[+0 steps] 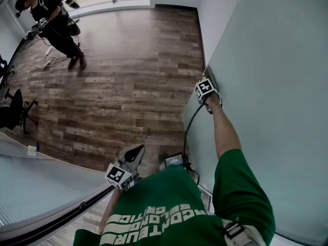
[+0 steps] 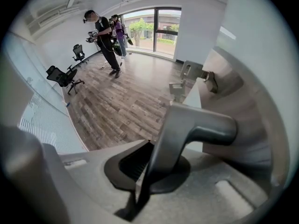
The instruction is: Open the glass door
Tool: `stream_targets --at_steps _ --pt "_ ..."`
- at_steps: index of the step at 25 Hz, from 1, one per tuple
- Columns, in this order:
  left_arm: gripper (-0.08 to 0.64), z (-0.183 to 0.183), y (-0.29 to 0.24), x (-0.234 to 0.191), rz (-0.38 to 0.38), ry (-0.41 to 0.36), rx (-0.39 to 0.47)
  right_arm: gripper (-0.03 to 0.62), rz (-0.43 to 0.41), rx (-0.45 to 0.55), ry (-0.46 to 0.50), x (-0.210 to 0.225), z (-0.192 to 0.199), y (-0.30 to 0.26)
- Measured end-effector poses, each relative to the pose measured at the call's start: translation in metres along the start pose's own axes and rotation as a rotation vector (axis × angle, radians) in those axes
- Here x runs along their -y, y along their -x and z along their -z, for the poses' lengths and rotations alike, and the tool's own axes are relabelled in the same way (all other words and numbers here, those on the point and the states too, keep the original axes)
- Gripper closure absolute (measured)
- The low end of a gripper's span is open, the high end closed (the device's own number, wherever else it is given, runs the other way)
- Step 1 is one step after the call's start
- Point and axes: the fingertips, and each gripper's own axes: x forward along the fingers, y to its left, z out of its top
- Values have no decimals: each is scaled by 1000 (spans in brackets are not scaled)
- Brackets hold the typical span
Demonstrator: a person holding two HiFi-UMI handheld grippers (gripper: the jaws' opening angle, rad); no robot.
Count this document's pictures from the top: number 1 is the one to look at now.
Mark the black waist device box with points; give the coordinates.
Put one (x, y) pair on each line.
(175, 160)

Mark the black door frame rail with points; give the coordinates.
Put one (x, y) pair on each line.
(84, 204)

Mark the person's left forearm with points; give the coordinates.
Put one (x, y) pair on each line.
(110, 211)

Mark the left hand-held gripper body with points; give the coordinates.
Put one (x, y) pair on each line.
(119, 176)

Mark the small white box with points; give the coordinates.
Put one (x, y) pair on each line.
(31, 147)

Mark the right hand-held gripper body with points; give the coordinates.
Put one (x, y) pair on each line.
(205, 88)

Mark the small blue object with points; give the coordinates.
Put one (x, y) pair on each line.
(37, 146)

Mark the person's right forearm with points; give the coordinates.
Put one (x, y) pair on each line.
(225, 129)

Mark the green printed shirt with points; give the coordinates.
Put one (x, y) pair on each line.
(166, 201)

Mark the black office chair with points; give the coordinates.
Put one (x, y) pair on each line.
(12, 111)
(3, 70)

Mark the frosted glass partition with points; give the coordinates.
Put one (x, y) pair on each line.
(38, 183)

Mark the frosted glass door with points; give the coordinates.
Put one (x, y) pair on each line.
(269, 86)

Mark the white power strip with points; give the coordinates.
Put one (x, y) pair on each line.
(48, 50)

